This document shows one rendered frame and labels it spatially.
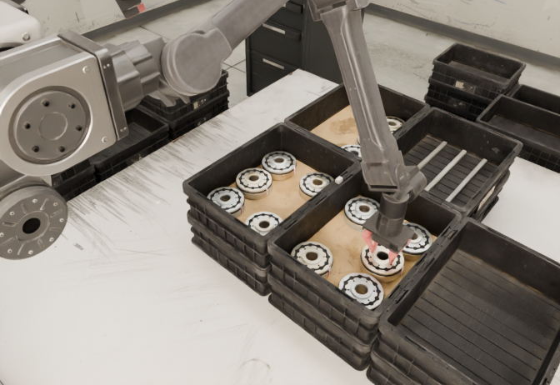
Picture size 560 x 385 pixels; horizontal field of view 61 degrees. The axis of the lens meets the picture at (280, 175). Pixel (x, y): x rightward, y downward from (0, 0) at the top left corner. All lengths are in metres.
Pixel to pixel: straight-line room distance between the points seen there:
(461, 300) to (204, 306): 0.62
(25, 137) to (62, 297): 0.87
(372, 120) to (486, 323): 0.53
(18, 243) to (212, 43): 0.50
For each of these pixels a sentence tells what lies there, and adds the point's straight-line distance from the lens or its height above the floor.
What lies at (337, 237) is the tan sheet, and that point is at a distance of 1.26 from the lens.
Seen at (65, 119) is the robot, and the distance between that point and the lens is 0.58.
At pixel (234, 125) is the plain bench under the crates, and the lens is 1.86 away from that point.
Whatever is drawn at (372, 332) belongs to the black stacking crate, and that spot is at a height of 0.87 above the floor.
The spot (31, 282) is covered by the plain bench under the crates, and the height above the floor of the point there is 0.70.
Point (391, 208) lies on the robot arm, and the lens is 1.04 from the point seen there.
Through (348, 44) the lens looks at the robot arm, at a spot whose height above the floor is 1.36.
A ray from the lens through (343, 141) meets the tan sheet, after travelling 1.58.
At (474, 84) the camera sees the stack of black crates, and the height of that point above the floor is 0.54.
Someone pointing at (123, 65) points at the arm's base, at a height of 1.48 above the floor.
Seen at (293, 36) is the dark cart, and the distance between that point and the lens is 2.71.
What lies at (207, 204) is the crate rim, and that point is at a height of 0.93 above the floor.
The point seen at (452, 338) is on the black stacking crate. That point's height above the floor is 0.83.
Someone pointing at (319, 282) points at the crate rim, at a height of 0.93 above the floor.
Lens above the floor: 1.75
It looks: 40 degrees down
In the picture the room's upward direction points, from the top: 1 degrees clockwise
